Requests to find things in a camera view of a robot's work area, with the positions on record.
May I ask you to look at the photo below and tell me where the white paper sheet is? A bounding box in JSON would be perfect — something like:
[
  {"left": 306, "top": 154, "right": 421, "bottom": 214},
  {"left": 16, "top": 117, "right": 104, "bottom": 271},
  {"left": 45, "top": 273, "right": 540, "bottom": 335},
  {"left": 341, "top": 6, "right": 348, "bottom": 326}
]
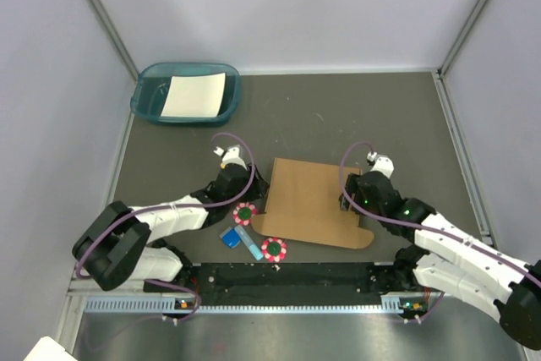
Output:
[{"left": 161, "top": 73, "right": 226, "bottom": 118}]

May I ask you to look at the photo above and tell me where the brown cardboard box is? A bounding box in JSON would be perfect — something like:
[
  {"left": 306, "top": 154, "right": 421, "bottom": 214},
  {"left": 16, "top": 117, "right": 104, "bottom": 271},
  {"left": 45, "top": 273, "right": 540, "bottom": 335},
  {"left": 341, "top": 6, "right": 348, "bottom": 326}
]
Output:
[{"left": 252, "top": 158, "right": 374, "bottom": 249}]

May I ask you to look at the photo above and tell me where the light blue highlighter pen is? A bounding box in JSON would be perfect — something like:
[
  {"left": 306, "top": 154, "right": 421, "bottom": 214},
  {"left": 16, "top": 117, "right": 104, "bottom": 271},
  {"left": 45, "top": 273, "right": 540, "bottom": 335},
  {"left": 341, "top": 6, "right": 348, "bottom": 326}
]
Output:
[{"left": 234, "top": 225, "right": 264, "bottom": 261}]

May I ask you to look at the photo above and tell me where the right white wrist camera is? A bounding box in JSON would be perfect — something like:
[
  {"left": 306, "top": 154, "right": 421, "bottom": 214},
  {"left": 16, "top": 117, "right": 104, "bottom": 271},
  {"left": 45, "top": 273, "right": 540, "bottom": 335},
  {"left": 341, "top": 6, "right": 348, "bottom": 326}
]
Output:
[{"left": 367, "top": 151, "right": 395, "bottom": 178}]

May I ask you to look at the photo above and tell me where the grey slotted cable duct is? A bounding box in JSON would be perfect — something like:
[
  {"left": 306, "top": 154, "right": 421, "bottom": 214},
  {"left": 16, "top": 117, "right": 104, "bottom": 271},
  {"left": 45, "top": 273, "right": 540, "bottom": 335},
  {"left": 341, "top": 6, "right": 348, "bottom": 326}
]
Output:
[{"left": 84, "top": 295, "right": 428, "bottom": 315}]

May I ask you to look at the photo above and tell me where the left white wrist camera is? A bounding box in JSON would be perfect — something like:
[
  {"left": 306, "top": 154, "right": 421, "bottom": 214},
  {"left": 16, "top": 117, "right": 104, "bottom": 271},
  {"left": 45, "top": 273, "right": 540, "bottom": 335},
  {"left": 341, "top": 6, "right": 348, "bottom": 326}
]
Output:
[{"left": 213, "top": 145, "right": 248, "bottom": 170}]

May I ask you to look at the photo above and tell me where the white box corner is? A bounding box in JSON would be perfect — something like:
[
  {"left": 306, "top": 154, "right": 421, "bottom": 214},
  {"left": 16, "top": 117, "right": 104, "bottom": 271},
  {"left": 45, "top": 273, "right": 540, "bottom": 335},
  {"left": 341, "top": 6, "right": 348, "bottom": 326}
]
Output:
[{"left": 24, "top": 336, "right": 76, "bottom": 361}]

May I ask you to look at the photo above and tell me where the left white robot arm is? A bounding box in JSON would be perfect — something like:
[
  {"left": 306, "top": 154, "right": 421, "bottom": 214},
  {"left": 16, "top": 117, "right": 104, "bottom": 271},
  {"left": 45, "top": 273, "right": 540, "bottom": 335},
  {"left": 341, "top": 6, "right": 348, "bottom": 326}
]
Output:
[{"left": 72, "top": 164, "right": 269, "bottom": 291}]

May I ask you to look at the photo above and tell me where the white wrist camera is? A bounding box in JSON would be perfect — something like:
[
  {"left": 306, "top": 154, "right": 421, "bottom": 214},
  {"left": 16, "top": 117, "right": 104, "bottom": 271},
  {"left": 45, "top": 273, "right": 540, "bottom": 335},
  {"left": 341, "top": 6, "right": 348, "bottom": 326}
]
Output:
[
  {"left": 367, "top": 151, "right": 395, "bottom": 178},
  {"left": 213, "top": 145, "right": 248, "bottom": 170}
]

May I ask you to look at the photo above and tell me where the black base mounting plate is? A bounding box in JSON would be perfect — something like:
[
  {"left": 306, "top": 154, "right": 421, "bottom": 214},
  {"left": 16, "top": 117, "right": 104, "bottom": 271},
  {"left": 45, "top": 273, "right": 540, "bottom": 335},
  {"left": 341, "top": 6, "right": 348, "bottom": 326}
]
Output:
[{"left": 143, "top": 261, "right": 445, "bottom": 297}]

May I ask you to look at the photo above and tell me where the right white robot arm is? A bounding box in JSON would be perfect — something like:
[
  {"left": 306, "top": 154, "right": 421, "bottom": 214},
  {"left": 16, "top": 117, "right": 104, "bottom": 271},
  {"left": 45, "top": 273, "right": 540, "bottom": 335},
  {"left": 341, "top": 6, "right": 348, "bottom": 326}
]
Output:
[{"left": 339, "top": 171, "right": 540, "bottom": 351}]

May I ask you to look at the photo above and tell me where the blue rectangular eraser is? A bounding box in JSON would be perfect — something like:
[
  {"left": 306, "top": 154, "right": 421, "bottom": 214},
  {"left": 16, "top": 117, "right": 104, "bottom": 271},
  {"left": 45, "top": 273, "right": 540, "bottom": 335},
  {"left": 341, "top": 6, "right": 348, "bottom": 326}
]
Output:
[{"left": 220, "top": 227, "right": 241, "bottom": 249}]

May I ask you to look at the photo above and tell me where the pink green flower keychain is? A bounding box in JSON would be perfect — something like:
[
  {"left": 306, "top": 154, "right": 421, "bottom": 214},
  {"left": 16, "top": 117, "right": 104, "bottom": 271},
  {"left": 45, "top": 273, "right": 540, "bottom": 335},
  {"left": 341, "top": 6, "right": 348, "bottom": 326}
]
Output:
[{"left": 232, "top": 202, "right": 257, "bottom": 227}]

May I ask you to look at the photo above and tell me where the teal plastic bin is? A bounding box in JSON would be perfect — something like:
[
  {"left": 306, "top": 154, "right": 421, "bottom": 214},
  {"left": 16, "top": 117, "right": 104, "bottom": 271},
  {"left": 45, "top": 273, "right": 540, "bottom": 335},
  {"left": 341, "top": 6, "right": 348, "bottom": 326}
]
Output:
[{"left": 130, "top": 62, "right": 243, "bottom": 127}]

